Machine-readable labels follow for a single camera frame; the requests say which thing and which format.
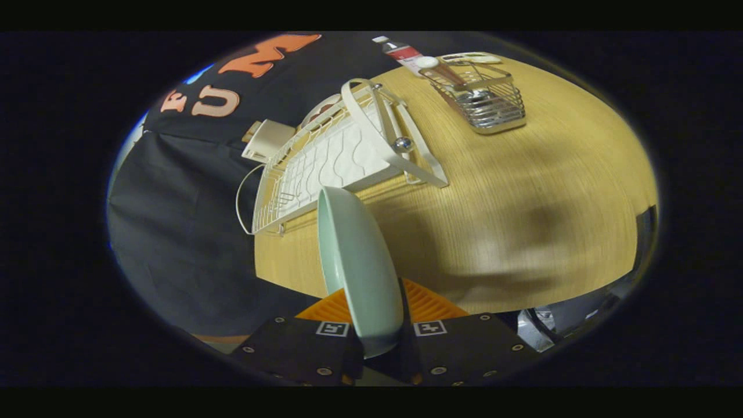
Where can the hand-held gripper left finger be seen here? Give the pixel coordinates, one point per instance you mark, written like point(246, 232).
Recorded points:
point(302, 348)

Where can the clear bottle red label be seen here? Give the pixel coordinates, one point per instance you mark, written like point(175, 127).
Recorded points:
point(403, 53)

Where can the white divided snack dish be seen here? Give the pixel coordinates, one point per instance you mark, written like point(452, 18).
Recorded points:
point(470, 57)

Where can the beige plate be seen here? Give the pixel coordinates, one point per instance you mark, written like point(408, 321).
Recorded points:
point(318, 111)

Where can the white wavy drain tray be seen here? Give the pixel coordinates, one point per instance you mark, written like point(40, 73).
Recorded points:
point(342, 154)

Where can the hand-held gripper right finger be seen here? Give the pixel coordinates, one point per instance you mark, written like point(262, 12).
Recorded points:
point(464, 348)

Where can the white toaster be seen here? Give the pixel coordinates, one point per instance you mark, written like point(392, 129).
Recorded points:
point(270, 140)

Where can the toast slice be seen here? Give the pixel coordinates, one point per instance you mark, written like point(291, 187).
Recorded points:
point(250, 132)

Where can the light green plate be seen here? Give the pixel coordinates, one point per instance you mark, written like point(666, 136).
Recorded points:
point(360, 273)

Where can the black backdrop cloth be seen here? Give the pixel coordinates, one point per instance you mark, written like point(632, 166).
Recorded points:
point(191, 232)

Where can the white-tipped spoon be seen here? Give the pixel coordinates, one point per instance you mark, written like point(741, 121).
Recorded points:
point(428, 62)

